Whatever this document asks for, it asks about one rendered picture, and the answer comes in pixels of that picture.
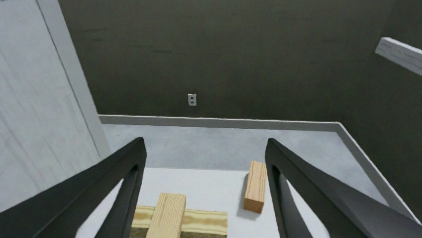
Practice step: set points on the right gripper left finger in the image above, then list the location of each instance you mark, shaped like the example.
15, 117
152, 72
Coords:
59, 211

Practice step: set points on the grey panel wall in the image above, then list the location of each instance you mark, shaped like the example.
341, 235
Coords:
49, 127

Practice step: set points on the long pale wooden board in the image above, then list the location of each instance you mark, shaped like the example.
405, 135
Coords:
168, 216

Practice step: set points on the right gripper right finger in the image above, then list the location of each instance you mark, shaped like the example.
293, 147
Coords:
343, 210

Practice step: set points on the wooden block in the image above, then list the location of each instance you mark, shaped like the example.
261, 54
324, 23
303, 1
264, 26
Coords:
255, 192

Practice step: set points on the light wooden beam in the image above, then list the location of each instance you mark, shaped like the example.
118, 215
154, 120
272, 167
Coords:
196, 223

